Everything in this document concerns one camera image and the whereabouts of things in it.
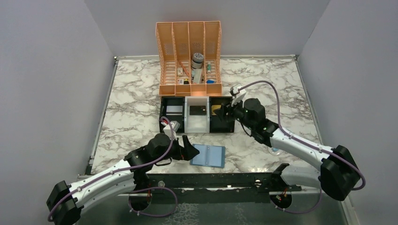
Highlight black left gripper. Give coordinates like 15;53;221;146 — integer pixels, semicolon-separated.
153;135;199;164

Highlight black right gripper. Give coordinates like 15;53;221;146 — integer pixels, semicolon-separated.
214;95;255;131

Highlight blue leather card holder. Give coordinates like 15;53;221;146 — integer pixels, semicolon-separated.
190;144;226;168

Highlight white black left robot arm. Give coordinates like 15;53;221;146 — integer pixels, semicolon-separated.
46;133;199;225

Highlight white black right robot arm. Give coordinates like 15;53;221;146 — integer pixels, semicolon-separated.
214;98;360;201

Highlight gold credit card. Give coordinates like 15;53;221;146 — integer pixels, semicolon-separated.
211;105;221;115

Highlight black right card bin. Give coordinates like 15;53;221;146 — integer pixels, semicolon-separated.
209;97;235;133

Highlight black card bin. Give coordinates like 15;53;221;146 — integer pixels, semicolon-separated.
209;97;235;133
159;97;185;133

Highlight white middle card bin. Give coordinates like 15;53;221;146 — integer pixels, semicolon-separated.
184;96;210;134

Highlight black credit card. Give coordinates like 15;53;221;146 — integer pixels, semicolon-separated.
189;105;207;116

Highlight black left card bin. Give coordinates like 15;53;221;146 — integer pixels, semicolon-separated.
159;97;185;133

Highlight silver credit card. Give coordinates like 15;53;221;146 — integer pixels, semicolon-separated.
166;105;183;115

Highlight green white small tube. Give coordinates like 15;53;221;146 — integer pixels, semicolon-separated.
207;61;212;74

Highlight grey round jar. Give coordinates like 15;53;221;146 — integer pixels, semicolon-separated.
191;52;204;69

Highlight clear blue plastic package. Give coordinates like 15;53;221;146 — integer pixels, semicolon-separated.
268;147;283;156

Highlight orange plastic file organizer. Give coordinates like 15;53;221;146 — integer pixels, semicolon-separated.
155;21;222;97

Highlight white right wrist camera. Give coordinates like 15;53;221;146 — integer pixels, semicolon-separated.
230;84;246;106

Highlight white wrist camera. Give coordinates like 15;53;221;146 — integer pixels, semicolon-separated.
161;120;180;140
230;84;246;106

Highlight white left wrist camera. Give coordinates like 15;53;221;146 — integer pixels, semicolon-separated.
161;120;180;140

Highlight black metal base rail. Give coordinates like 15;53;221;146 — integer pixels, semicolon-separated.
74;172;330;206

